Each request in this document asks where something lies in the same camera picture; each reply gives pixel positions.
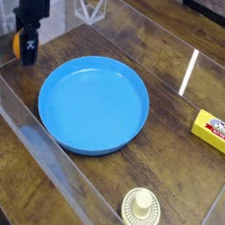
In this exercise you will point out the orange ball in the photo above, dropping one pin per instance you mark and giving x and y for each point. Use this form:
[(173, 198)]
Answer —
[(16, 45)]

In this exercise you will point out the blue round tray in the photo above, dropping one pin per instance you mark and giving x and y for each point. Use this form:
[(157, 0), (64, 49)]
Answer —
[(93, 105)]

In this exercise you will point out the clear acrylic back wall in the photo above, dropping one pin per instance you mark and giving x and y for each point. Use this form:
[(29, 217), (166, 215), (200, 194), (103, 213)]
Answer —
[(179, 65)]

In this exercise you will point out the cream round toy knob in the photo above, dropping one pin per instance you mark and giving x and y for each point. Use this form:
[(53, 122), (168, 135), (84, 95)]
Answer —
[(140, 207)]

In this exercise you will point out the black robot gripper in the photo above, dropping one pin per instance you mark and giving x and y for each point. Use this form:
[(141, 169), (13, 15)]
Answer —
[(28, 15)]

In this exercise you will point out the clear acrylic front wall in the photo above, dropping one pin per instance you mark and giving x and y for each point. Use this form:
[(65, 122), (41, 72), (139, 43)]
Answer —
[(70, 182)]

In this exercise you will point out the clear acrylic wall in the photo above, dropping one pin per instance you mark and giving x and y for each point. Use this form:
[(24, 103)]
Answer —
[(70, 182), (179, 65)]

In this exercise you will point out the clear acrylic corner bracket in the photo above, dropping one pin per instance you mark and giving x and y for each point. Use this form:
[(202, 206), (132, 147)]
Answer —
[(87, 13)]

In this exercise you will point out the black bar on wall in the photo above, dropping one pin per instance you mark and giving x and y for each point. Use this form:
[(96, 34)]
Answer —
[(208, 13)]

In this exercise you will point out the yellow butter box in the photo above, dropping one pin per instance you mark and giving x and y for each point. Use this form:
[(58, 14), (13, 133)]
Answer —
[(210, 129)]

